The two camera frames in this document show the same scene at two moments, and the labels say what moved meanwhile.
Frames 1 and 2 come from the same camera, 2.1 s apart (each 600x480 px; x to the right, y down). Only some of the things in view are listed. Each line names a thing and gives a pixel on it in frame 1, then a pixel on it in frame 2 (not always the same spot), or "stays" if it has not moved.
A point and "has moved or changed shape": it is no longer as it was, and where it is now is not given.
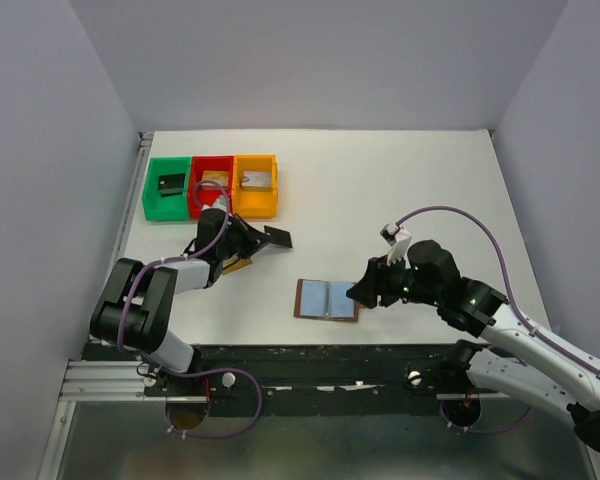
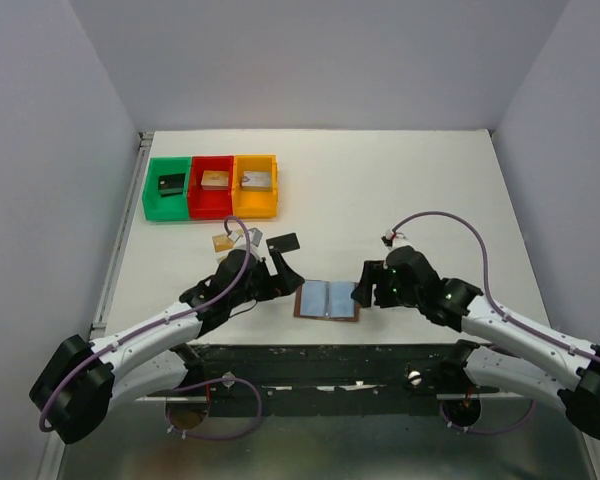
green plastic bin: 170,207 stays
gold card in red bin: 219,176 stays
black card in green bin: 171,185 stays
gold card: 235,263 has moved or changed shape
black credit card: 279,236 has moved or changed shape
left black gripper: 250,238 to 268,279
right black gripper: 376,280 stays
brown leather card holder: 326,300 stays
